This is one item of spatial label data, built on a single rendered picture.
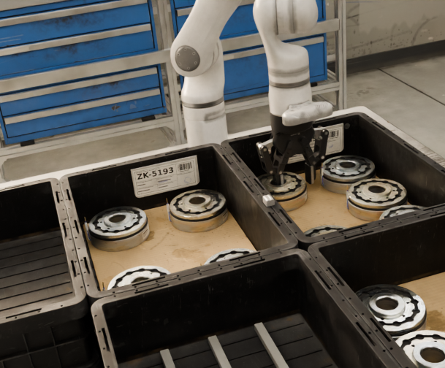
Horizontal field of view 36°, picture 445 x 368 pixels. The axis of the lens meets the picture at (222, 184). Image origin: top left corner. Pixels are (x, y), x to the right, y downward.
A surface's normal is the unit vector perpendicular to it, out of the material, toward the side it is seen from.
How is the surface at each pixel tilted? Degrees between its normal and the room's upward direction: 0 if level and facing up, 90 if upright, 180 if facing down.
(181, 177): 90
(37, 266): 0
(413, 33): 90
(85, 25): 90
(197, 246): 0
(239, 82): 90
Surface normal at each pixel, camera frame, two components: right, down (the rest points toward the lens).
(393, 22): 0.30, 0.41
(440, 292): -0.09, -0.88
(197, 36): -0.25, 0.43
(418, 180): -0.95, 0.22
